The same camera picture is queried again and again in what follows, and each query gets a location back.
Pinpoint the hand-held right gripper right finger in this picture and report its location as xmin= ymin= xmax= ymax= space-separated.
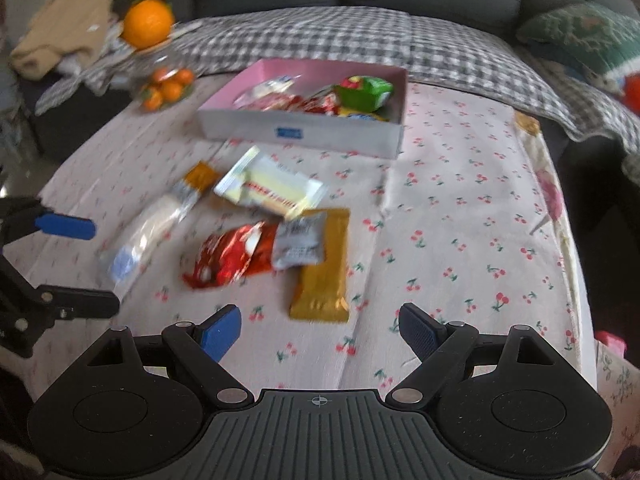
xmin=387 ymin=303 xmax=568 ymax=406

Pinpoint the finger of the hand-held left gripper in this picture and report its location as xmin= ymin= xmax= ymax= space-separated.
xmin=0 ymin=255 xmax=121 ymax=358
xmin=0 ymin=197 xmax=96 ymax=247

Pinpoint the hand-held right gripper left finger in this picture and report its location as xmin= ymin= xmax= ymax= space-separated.
xmin=75 ymin=305 xmax=249 ymax=406

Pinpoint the red snack packet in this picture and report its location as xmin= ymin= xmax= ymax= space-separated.
xmin=300 ymin=89 xmax=347 ymax=117
xmin=182 ymin=222 xmax=263 ymax=290

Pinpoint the clear bread packet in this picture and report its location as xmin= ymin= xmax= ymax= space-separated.
xmin=97 ymin=180 xmax=201 ymax=293

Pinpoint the gold snack bar packet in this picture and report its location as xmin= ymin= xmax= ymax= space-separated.
xmin=289 ymin=208 xmax=351 ymax=322

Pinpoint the cream white snack packet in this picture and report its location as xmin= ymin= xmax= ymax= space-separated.
xmin=214 ymin=146 xmax=328 ymax=221

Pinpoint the pink and white cardboard box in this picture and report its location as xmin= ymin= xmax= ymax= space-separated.
xmin=196 ymin=58 xmax=408 ymax=160

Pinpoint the pink snack packet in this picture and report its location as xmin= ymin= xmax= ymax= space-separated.
xmin=245 ymin=96 xmax=301 ymax=112

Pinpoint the green snack packet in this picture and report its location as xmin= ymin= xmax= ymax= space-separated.
xmin=334 ymin=75 xmax=396 ymax=113

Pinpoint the white blue snack packet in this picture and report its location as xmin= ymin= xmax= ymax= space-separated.
xmin=235 ymin=74 xmax=301 ymax=106

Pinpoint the cherry print tablecloth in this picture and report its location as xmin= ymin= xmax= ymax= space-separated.
xmin=25 ymin=75 xmax=601 ymax=411

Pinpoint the pile of small tangerines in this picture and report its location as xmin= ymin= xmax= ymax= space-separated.
xmin=140 ymin=67 xmax=195 ymax=111

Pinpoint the floral print cloth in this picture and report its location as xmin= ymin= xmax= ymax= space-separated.
xmin=515 ymin=110 xmax=598 ymax=376

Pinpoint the pink object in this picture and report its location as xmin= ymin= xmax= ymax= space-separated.
xmin=595 ymin=330 xmax=627 ymax=356

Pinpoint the glass jar with oranges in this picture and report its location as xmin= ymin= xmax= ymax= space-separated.
xmin=127 ymin=42 xmax=198 ymax=113

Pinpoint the beige cloth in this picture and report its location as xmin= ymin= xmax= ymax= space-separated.
xmin=10 ymin=0 xmax=118 ymax=79

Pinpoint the floral print bag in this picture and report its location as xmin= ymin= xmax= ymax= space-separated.
xmin=597 ymin=345 xmax=640 ymax=473

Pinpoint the large orange citrus fruit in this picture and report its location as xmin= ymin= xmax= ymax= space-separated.
xmin=122 ymin=0 xmax=175 ymax=51

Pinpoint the grey checkered blanket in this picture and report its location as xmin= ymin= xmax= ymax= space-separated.
xmin=35 ymin=7 xmax=640 ymax=156

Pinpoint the white plush doll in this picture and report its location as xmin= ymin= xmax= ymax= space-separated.
xmin=587 ymin=67 xmax=623 ymax=92

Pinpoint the orange plush toy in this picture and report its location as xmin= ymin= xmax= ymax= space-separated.
xmin=620 ymin=72 xmax=640 ymax=107

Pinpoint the green embroidered pillow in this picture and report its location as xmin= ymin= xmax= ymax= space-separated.
xmin=516 ymin=2 xmax=640 ymax=77

